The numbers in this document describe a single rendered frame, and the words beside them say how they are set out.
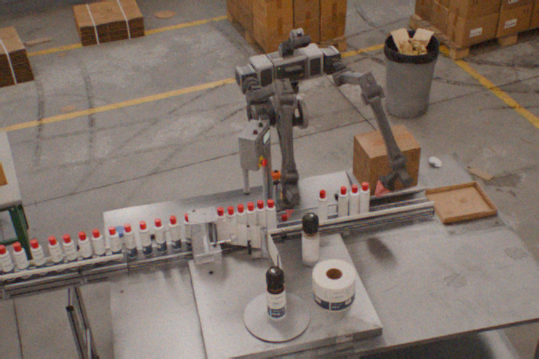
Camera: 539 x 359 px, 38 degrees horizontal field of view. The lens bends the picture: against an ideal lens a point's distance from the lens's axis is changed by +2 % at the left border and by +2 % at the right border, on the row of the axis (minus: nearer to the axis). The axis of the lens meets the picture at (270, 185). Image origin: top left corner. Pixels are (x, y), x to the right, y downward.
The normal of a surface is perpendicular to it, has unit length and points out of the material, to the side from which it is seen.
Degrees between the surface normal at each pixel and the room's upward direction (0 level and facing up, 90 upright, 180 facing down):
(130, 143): 0
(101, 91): 0
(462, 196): 0
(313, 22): 86
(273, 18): 92
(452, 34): 92
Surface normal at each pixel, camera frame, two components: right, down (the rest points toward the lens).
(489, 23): 0.41, 0.50
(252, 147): -0.38, 0.58
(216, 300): -0.04, -0.79
